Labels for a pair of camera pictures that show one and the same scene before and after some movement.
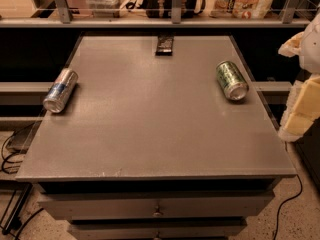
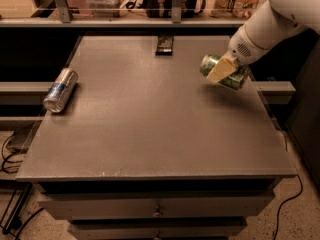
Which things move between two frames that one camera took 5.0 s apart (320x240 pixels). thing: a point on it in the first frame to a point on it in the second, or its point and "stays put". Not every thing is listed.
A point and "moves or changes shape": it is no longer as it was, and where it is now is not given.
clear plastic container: x=103 y=1 stays put
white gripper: x=311 y=52 to x=242 y=51
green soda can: x=231 y=80 moves or changes shape
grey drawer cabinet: x=151 y=147 stays put
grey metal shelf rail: x=66 y=20 stays put
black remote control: x=165 y=45 stays put
